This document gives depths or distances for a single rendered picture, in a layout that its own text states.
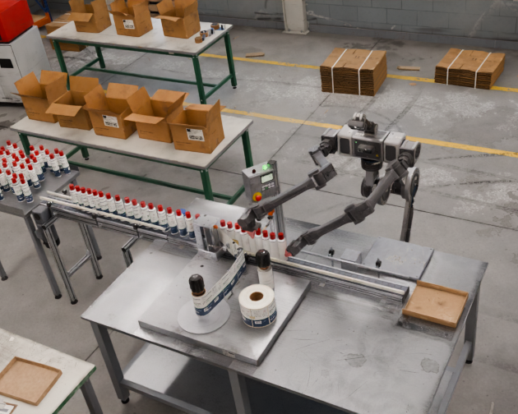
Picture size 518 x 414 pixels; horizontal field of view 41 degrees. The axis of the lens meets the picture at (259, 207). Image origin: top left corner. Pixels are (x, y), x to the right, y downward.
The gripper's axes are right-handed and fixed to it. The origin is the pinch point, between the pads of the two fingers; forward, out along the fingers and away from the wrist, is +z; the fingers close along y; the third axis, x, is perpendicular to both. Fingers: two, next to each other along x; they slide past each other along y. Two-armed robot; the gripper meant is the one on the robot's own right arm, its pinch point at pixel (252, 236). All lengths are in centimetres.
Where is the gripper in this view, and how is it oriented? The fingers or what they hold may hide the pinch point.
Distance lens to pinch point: 403.4
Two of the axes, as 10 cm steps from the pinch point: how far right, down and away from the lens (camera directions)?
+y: 8.8, 1.9, -4.3
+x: 4.6, -5.5, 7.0
